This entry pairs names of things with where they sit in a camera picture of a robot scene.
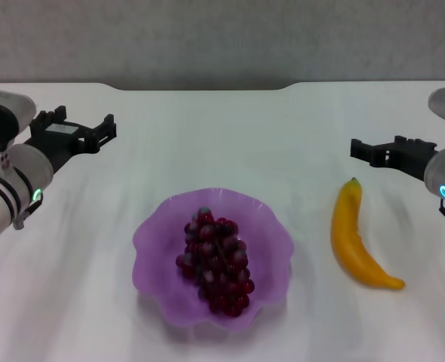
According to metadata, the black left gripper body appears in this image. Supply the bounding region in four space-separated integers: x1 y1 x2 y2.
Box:
22 124 95 175

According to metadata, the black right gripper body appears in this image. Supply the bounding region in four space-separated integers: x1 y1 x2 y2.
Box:
390 149 440 182

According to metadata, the yellow banana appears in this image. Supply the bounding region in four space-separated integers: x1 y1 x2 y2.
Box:
330 176 407 290

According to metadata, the dark red grape bunch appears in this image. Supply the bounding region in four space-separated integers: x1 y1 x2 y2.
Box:
175 206 256 317

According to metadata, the purple wavy plastic plate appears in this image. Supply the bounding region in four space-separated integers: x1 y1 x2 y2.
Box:
131 186 295 333

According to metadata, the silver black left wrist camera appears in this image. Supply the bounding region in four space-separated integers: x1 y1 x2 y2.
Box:
0 88 38 152

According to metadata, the grey left arm cable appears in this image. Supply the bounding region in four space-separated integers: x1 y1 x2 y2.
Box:
11 198 43 231

